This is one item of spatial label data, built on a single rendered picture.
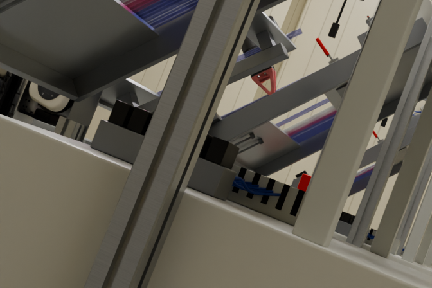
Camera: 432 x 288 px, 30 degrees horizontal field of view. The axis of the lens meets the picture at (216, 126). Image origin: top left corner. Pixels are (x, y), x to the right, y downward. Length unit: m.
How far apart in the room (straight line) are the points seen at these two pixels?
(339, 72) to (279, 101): 0.18
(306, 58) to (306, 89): 4.63
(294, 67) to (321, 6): 0.57
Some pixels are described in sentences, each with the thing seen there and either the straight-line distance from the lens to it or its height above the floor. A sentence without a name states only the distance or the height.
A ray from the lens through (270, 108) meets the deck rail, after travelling 2.22.
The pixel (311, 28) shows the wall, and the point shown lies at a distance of 6.92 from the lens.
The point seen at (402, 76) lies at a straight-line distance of 2.62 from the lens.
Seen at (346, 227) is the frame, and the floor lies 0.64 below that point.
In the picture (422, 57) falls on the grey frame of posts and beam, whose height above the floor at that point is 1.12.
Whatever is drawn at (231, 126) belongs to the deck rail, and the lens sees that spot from 2.24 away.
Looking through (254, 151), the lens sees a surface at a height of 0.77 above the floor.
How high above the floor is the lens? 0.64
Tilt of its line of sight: 3 degrees up
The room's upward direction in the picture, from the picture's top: 22 degrees clockwise
